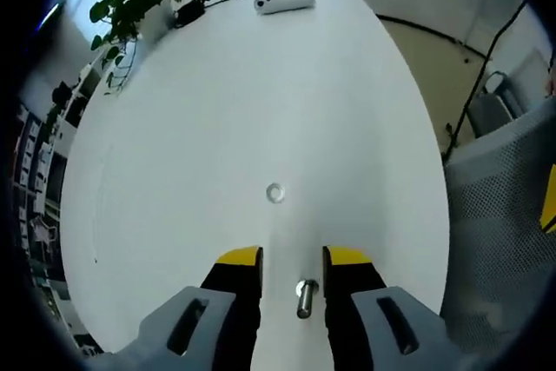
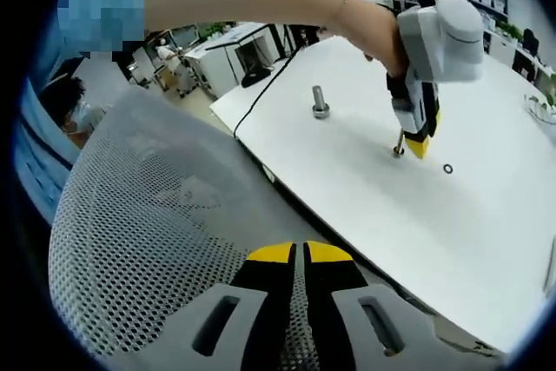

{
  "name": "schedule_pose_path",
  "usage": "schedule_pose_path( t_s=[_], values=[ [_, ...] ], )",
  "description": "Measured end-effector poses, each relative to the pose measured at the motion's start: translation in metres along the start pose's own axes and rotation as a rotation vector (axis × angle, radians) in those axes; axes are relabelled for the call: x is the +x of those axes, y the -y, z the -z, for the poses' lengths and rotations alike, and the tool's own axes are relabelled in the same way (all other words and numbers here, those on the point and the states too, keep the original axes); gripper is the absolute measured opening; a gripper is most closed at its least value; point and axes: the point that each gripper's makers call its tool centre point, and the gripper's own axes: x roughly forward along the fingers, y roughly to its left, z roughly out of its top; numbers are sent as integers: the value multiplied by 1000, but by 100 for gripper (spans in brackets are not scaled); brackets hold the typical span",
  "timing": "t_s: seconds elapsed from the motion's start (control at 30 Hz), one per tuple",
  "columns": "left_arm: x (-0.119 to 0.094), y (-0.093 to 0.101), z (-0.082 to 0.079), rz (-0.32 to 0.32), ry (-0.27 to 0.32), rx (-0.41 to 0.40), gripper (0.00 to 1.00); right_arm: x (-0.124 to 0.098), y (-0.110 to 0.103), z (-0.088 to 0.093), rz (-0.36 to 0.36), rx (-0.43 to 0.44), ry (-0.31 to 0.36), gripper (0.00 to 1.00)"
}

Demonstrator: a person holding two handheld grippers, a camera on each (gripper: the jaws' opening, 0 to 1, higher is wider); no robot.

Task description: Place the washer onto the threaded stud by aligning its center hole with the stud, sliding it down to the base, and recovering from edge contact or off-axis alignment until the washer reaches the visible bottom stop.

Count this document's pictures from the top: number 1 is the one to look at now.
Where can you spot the small threaded stud bolt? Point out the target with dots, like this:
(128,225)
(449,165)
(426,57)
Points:
(305,301)

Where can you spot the shelf with white boxes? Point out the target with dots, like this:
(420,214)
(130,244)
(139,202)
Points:
(35,171)

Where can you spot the black power adapter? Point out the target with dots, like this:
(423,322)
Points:
(191,10)

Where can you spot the white plant pot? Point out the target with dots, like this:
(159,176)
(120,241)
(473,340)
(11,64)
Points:
(158,19)

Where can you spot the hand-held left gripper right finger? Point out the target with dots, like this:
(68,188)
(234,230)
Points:
(352,284)

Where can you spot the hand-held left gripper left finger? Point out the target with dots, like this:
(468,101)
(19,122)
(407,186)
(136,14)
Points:
(234,284)

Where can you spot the grey plastic chair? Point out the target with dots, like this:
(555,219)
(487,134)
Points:
(491,110)

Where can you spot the grey mesh office chair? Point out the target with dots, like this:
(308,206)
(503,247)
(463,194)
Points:
(499,236)

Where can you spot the small steel washer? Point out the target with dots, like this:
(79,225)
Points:
(269,193)

